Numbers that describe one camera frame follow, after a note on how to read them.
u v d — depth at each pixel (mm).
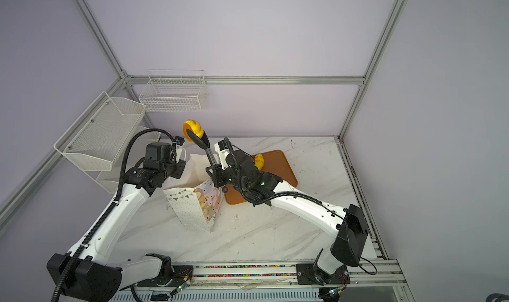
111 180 741
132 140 537
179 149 674
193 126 626
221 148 604
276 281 732
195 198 680
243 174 511
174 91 956
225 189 658
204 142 658
